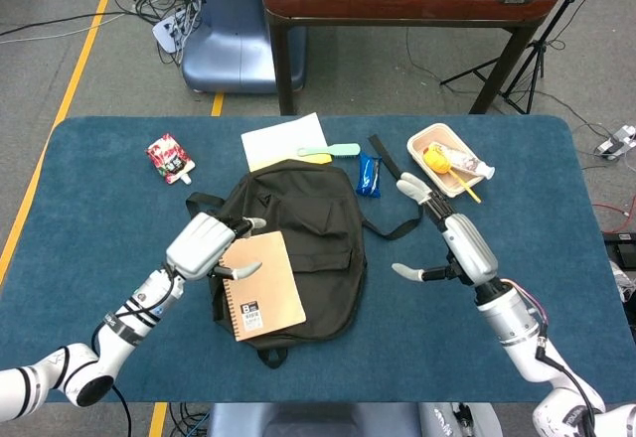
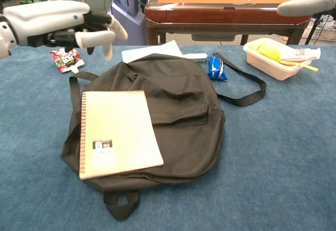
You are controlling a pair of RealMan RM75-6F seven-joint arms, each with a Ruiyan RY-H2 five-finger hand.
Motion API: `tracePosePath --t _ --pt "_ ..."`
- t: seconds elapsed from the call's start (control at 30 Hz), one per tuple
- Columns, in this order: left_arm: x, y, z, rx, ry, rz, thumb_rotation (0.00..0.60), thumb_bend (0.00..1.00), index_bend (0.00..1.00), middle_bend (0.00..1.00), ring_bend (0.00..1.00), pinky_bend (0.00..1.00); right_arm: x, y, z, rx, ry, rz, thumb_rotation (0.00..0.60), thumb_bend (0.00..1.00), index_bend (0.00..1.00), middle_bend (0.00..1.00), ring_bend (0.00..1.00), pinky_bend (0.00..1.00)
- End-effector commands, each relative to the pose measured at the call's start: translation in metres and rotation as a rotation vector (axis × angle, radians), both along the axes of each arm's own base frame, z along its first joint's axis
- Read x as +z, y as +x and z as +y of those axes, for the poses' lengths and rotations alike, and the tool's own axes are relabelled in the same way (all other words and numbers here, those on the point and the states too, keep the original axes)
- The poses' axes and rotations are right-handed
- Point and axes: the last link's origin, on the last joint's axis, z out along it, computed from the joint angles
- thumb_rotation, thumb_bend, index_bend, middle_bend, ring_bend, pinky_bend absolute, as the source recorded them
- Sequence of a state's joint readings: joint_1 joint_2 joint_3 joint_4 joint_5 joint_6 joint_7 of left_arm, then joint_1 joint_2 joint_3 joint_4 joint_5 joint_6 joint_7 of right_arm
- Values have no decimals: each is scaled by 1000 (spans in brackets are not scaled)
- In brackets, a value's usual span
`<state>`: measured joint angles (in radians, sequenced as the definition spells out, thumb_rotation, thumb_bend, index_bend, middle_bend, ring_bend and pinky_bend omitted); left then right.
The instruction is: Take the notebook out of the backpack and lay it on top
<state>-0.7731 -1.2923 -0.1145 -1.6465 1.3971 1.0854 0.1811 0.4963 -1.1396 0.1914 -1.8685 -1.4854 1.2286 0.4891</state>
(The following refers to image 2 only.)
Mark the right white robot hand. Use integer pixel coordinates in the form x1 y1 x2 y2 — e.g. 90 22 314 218
277 0 336 17

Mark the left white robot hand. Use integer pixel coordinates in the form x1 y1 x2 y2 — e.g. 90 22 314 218
2 0 129 60

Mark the brown spiral notebook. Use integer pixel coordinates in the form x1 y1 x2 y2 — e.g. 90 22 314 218
78 90 165 181

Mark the black fabric backpack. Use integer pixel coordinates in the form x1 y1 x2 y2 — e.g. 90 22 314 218
60 52 267 222

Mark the black tripod stand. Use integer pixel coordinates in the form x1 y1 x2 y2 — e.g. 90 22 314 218
304 13 336 45

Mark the white plastic basket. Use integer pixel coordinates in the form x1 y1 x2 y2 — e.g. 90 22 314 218
301 26 336 43

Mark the red snack pouch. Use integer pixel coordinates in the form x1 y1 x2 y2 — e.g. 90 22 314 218
49 47 86 74

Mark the white squeeze tube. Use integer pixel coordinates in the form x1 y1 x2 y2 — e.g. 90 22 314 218
280 47 321 61

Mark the yellow plastic spoon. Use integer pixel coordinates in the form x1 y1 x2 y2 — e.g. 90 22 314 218
278 59 320 72

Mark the beige plastic tray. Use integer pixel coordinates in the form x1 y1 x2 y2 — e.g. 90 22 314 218
243 37 313 81

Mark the brown mahjong table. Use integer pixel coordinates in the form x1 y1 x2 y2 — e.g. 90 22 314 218
143 0 316 46

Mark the white paper sheet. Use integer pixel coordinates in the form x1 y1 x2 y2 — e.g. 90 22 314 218
121 40 183 64

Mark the blue snack packet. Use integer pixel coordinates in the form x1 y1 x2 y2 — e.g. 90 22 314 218
207 55 228 82

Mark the mint green brush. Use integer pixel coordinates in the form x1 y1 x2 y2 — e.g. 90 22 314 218
183 53 208 63

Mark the blue table mat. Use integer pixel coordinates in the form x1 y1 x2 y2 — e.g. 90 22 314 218
0 44 336 231

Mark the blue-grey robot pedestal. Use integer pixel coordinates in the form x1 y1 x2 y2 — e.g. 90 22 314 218
106 0 148 46

